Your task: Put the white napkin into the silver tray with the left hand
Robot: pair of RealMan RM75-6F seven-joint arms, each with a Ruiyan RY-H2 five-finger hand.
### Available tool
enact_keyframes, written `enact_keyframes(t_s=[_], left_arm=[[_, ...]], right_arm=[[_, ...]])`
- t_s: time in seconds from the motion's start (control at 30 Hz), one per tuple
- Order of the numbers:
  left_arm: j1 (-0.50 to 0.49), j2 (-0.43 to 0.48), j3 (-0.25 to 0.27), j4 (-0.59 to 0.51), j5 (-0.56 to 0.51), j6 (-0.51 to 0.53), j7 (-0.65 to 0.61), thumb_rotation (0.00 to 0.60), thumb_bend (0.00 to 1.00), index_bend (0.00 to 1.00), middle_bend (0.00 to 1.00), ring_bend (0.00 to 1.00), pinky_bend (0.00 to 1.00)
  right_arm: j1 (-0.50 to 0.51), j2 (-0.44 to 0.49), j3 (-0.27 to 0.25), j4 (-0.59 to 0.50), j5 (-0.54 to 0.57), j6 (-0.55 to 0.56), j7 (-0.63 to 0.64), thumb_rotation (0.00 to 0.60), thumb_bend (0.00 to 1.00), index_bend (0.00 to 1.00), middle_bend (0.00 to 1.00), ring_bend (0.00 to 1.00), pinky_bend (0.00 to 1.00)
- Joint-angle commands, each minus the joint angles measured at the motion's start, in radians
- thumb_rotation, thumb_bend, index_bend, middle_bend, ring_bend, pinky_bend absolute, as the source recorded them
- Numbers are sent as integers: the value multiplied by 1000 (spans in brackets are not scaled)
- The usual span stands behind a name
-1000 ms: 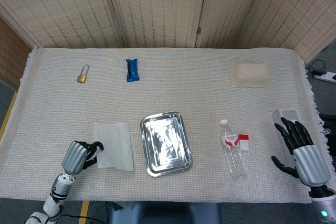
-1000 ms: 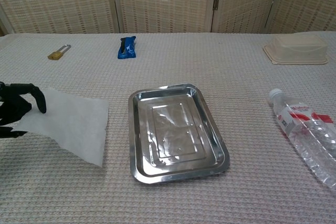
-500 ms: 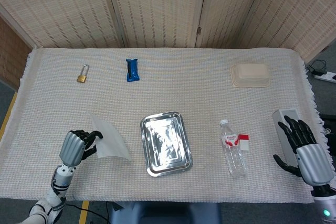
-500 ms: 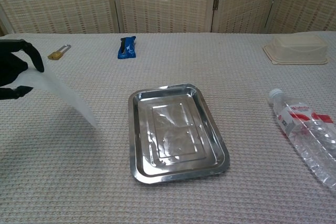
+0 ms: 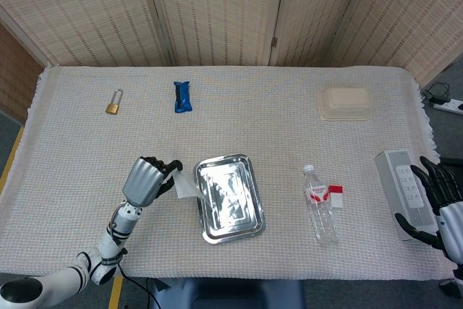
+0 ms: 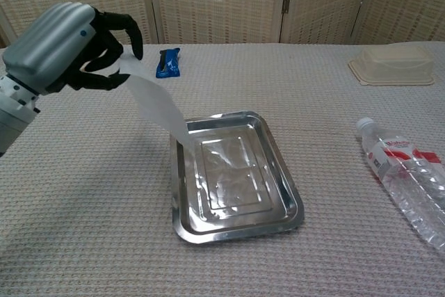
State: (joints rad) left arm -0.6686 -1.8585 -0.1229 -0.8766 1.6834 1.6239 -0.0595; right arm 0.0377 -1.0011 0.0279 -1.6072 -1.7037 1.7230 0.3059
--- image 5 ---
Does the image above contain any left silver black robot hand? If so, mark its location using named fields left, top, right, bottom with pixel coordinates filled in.
left=122, top=156, right=184, bottom=208

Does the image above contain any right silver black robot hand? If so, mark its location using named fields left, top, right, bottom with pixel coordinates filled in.
left=394, top=156, right=463, bottom=265

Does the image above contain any white paper napkin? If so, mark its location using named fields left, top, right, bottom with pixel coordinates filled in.
left=172, top=170, right=202, bottom=200

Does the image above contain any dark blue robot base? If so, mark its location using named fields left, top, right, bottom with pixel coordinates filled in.
left=150, top=278, right=307, bottom=309

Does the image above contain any shiny metal tray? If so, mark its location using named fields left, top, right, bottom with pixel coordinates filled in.
left=192, top=153, right=267, bottom=245

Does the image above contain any grey white power strip box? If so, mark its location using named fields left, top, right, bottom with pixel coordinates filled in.
left=374, top=148, right=441, bottom=242

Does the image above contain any brass padlock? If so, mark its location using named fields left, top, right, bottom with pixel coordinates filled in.
left=105, top=88, right=124, bottom=116

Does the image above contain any blue snack packet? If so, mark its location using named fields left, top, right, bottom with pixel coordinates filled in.
left=173, top=80, right=194, bottom=114

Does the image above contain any small red white box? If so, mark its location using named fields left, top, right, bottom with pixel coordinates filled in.
left=327, top=185, right=344, bottom=209

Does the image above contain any white floor power strip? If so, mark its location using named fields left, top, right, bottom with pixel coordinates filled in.
left=433, top=98, right=463, bottom=114

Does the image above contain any cream woven tablecloth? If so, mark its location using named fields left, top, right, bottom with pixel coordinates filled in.
left=0, top=65, right=457, bottom=282

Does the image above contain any clear plastic water bottle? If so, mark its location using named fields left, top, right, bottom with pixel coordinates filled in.
left=302, top=164, right=340, bottom=244

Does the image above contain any beige plastic food container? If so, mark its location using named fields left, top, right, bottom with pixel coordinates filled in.
left=317, top=86, right=373, bottom=121

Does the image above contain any brown woven panel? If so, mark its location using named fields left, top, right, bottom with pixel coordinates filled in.
left=0, top=22, right=44, bottom=122

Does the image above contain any beige woven folding screen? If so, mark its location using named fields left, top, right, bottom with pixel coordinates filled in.
left=0, top=0, right=463, bottom=85

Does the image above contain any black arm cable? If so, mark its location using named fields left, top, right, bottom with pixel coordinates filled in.
left=116, top=263, right=161, bottom=309

